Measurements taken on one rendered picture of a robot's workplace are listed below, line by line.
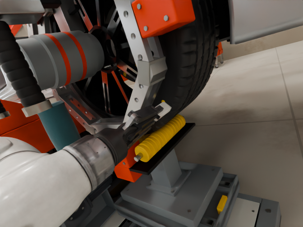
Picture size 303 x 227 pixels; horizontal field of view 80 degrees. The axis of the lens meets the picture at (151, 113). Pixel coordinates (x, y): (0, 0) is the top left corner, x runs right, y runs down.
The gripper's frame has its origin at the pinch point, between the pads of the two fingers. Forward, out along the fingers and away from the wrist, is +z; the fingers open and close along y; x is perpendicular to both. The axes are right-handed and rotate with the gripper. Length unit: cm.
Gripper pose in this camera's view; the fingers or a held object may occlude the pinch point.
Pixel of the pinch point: (160, 111)
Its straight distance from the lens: 49.4
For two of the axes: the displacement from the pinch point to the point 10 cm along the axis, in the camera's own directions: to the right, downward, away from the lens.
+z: 6.0, -4.1, 6.9
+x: -7.4, -6.1, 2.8
